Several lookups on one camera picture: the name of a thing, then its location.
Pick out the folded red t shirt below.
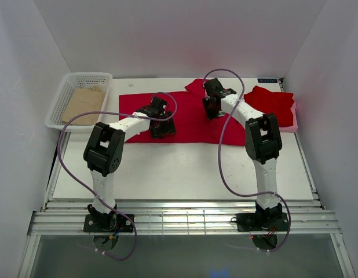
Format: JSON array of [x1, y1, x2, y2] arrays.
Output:
[[244, 86, 295, 127]]

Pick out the red t shirt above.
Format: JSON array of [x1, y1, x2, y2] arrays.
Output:
[[119, 78, 245, 146], [244, 86, 295, 127]]

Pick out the aluminium table edge rail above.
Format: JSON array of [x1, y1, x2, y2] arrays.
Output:
[[28, 199, 341, 236]]

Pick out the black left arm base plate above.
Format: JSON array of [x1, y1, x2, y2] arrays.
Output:
[[83, 214, 134, 233]]

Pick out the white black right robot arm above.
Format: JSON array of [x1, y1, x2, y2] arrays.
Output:
[[203, 78, 284, 231]]

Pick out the white plastic basket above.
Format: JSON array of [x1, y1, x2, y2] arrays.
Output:
[[45, 72, 112, 130]]

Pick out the folded pink t shirt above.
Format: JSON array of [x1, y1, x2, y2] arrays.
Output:
[[279, 103, 298, 133]]

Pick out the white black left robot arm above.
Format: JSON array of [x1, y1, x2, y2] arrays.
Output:
[[83, 97, 176, 232]]

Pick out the dark blue label sticker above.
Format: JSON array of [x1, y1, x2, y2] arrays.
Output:
[[257, 78, 278, 83]]

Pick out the beige t shirt in basket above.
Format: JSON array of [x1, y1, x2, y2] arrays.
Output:
[[61, 85, 105, 123]]

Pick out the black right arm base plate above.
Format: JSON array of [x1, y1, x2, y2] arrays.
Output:
[[231, 213, 290, 232]]

